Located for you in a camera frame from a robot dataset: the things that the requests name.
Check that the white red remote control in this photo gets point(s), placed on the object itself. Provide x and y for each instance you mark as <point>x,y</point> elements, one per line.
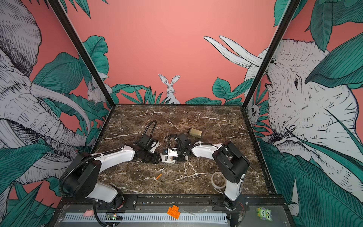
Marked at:
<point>168,159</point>

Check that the clear tape roll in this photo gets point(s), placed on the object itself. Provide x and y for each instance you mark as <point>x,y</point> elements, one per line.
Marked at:
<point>218,180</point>

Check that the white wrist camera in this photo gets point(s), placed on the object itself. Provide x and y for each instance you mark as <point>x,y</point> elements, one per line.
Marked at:
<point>154,147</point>
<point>172,152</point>

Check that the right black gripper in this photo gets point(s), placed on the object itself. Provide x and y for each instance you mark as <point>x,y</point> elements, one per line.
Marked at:
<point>181,159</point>

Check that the orange toy brick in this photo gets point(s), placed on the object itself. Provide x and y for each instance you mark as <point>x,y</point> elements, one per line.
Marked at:
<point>174,212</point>

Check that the small green circuit board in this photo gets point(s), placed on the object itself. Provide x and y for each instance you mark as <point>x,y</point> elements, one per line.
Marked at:
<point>113,217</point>

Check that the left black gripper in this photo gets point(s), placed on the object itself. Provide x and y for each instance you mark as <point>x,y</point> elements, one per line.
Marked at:
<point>155,159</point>

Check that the white slotted cable duct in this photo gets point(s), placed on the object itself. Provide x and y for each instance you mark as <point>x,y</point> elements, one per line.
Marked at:
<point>214,218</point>

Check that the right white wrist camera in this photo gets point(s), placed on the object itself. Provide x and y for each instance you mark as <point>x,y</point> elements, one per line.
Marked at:
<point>172,152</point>

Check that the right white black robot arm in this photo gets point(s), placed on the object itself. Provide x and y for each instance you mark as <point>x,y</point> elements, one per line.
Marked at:
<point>231,162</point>

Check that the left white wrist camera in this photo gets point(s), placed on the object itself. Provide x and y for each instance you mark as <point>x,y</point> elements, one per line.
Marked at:
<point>154,147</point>

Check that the green owl toy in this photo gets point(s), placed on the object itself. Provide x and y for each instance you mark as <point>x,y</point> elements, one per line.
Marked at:
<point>264,214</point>

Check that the black front mounting rail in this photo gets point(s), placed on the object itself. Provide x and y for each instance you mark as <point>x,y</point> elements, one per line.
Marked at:
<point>216,201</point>

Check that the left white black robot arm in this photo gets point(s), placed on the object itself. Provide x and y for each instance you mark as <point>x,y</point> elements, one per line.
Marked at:
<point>80,178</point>

